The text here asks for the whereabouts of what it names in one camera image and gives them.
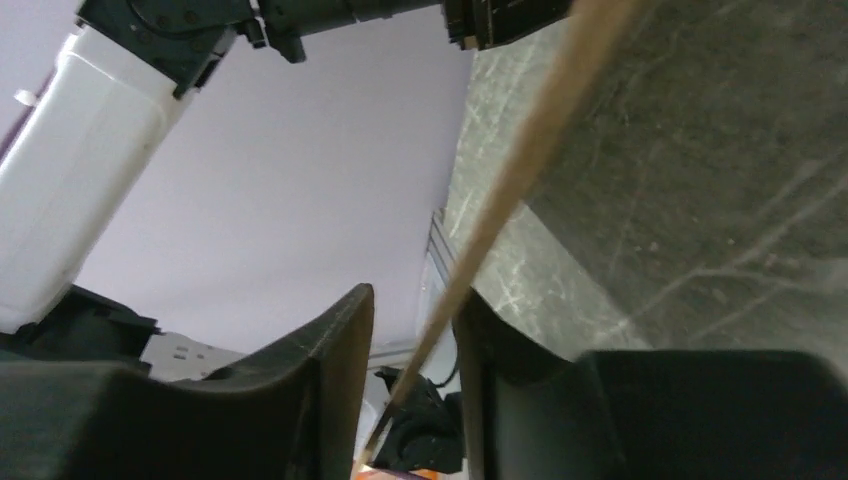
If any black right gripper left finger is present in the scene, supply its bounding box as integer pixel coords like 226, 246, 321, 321
1, 283, 374, 479

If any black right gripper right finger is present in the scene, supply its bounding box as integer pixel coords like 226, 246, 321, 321
453, 293, 847, 479

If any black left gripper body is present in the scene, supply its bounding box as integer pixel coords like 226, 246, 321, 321
442, 0, 572, 50

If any brown frame backing board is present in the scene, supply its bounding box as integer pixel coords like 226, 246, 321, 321
352, 0, 646, 475

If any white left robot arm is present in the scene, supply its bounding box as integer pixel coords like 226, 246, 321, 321
1, 1, 568, 381

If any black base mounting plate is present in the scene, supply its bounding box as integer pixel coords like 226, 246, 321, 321
369, 375, 465, 477

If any aluminium rail frame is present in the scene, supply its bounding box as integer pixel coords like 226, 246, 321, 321
367, 211, 465, 386

